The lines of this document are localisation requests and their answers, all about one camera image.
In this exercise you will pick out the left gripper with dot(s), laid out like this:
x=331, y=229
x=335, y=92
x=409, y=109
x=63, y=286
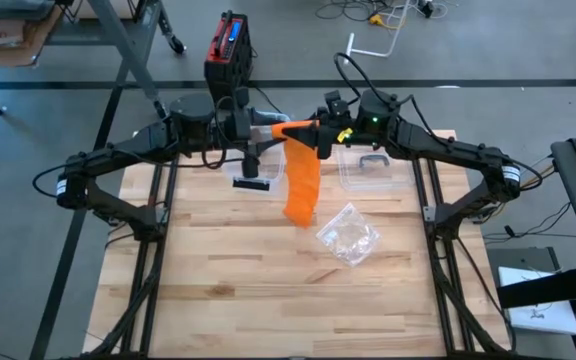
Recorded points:
x=240, y=127

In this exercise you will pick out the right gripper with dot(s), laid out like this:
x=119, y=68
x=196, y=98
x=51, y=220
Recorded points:
x=335, y=135

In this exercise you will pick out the clear plastic bin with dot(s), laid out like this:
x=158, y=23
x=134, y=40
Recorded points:
x=268, y=172

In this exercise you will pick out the orange elastic bandage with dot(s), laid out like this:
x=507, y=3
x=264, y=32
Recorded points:
x=303, y=185

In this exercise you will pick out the clear plastic bag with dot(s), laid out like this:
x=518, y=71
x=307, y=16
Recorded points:
x=348, y=235

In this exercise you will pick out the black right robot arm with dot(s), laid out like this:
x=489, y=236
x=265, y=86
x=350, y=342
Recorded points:
x=443, y=147

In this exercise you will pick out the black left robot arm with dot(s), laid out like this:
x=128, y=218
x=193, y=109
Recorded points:
x=118, y=150

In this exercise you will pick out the red and black crate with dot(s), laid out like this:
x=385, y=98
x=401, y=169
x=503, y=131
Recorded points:
x=218, y=55

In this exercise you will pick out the white T-shaped stand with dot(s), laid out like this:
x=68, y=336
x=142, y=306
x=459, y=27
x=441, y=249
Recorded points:
x=349, y=50

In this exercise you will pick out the yellow plug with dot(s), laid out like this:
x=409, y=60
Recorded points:
x=377, y=20

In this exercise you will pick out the wooden desk with grey legs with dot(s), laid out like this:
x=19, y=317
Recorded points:
x=123, y=50

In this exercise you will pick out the black flat beam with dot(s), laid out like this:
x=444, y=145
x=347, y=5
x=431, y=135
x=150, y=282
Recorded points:
x=543, y=289

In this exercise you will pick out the dark grey sheet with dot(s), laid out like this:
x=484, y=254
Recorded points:
x=8, y=9

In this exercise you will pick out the white box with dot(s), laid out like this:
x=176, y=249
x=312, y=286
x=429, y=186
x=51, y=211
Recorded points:
x=543, y=317

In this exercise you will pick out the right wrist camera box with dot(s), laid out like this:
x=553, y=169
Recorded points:
x=338, y=104

